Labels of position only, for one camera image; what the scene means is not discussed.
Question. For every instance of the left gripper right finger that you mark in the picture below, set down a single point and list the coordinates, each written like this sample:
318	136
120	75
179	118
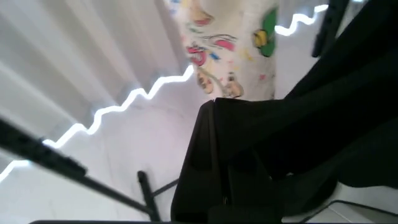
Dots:
248	199

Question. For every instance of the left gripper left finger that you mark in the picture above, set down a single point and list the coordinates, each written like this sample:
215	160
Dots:
199	186

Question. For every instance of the black garment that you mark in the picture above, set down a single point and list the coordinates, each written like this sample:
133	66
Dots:
326	109

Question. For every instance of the cream printed garment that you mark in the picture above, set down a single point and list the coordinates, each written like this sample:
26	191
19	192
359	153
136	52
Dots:
230	46

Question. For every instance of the black clothes rack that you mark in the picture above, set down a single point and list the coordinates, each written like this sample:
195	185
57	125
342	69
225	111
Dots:
46	155

